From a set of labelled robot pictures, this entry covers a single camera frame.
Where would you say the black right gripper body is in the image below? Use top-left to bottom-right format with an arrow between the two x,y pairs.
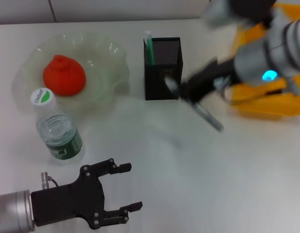
186,57 -> 238,102

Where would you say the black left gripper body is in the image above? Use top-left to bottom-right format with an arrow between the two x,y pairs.
31,165 -> 106,231

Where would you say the grey pen clear cap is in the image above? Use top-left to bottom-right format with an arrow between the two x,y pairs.
163,76 -> 225,133

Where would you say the green pen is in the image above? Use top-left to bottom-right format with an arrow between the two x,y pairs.
143,30 -> 156,66

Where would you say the clear water bottle green label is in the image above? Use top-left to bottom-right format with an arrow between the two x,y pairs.
30,87 -> 84,161

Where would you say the orange fruit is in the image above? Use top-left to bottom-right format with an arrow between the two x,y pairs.
43,54 -> 87,97

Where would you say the black mesh pen holder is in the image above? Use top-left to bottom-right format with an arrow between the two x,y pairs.
143,36 -> 184,101

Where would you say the green glass fruit plate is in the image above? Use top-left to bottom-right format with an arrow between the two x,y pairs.
10,31 -> 130,114

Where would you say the yellow plastic bin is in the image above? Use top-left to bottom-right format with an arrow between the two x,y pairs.
230,1 -> 300,120

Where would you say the right gripper connector cable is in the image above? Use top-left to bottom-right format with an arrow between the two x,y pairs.
213,77 -> 235,105

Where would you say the gripper connector cable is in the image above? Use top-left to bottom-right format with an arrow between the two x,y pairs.
41,171 -> 60,188
213,77 -> 235,105

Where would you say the left gripper connector cable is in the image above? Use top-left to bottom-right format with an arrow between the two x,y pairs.
41,171 -> 60,188

